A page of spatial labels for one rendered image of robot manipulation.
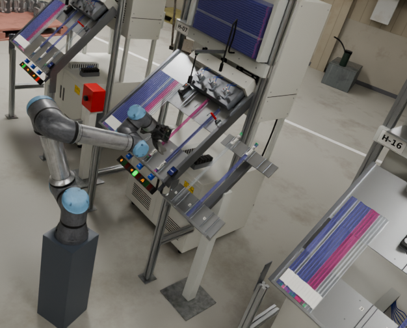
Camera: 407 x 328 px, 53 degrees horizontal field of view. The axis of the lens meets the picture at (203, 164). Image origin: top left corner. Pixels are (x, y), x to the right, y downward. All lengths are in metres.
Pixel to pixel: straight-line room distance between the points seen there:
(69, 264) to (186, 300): 0.86
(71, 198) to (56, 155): 0.20
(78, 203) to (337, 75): 6.63
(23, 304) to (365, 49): 7.69
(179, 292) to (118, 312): 0.40
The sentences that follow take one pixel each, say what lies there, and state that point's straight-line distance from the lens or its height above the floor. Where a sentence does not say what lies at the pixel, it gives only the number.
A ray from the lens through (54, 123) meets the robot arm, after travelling 1.65.
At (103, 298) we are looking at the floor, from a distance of 2.51.
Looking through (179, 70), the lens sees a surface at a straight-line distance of 2.65.
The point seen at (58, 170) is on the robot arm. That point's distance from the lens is 1.91.
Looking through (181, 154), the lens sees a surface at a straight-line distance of 2.24.
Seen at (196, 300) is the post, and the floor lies 0.01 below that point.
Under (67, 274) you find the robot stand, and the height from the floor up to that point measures 0.41.
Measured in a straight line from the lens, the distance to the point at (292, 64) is 2.50.
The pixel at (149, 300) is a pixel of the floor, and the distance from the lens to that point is 2.54.
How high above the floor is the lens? 1.92
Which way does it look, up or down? 29 degrees down
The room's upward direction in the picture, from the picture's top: 17 degrees clockwise
